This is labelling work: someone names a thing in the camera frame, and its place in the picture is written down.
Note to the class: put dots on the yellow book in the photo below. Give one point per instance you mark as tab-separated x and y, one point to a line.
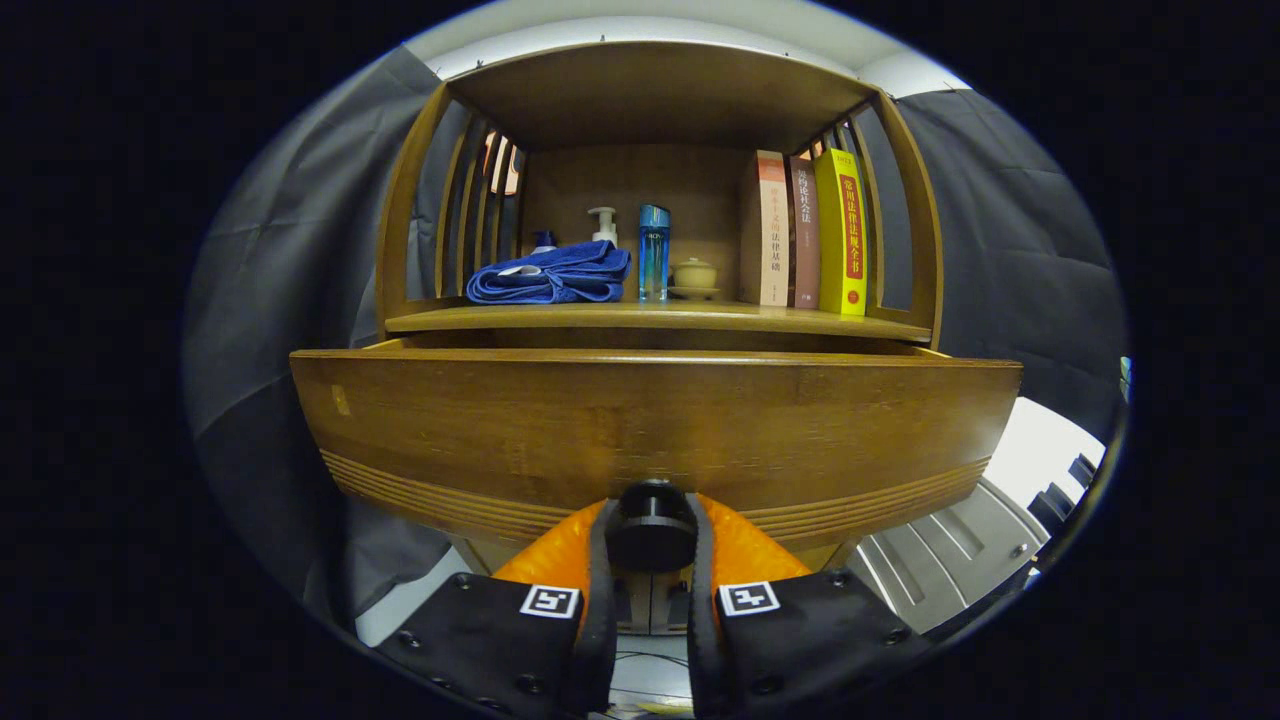
845	235

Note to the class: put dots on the white round fixture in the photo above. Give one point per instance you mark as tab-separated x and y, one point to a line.
1126	378

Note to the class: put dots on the blue glass bottle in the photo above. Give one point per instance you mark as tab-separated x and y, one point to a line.
654	255

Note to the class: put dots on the blue folded towel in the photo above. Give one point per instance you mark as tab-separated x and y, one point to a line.
560	275

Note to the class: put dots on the wooden cabinet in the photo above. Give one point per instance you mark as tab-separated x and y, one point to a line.
650	90

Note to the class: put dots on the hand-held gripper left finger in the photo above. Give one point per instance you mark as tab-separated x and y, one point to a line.
500	640

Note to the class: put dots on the beige lidded teacup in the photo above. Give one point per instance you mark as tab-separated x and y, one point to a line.
693	275

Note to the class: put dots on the white table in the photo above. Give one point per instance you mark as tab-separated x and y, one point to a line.
1040	450

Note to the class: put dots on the brown book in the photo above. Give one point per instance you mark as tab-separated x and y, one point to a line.
805	235

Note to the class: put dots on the wooden drawer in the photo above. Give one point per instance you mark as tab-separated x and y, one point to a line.
650	420

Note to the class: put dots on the beige orange book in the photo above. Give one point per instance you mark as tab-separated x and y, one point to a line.
770	230

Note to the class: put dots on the black block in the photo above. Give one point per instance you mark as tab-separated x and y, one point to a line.
1050	508
1082	470

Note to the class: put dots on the wooden countertop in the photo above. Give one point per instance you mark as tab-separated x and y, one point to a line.
700	318

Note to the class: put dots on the small white blue-capped bottle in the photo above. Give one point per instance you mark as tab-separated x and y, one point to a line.
543	240

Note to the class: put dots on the black backdrop cloth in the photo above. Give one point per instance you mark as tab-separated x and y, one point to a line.
270	330

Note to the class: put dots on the white pump bottle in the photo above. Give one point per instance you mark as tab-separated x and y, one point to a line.
604	230

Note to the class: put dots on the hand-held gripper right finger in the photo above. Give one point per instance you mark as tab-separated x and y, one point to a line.
800	640

